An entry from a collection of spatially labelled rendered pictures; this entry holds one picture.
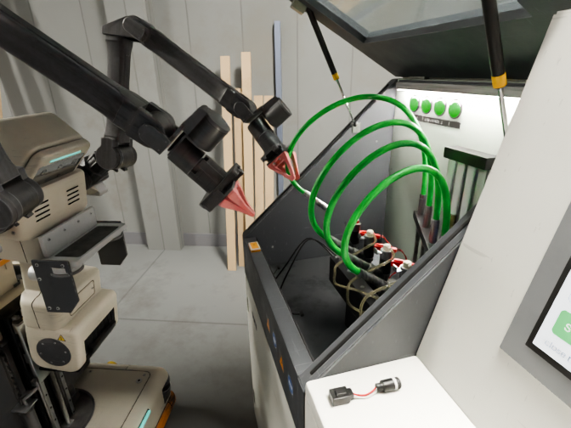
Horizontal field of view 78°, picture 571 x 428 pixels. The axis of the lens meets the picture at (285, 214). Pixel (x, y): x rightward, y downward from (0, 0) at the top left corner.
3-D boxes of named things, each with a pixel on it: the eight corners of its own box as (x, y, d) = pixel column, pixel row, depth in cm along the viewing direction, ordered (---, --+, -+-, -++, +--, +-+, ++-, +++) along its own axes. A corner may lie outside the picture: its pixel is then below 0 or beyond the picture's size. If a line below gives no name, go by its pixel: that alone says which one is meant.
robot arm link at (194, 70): (142, 39, 109) (118, 30, 99) (150, 22, 107) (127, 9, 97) (251, 124, 107) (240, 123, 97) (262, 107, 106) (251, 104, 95)
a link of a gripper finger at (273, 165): (309, 171, 101) (291, 145, 102) (299, 172, 94) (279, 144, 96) (292, 185, 104) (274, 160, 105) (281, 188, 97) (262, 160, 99)
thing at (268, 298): (246, 278, 128) (243, 238, 122) (258, 275, 129) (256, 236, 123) (297, 435, 72) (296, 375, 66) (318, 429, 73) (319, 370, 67)
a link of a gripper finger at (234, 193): (261, 213, 71) (225, 182, 68) (237, 236, 72) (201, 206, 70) (262, 201, 77) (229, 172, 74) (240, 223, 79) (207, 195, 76)
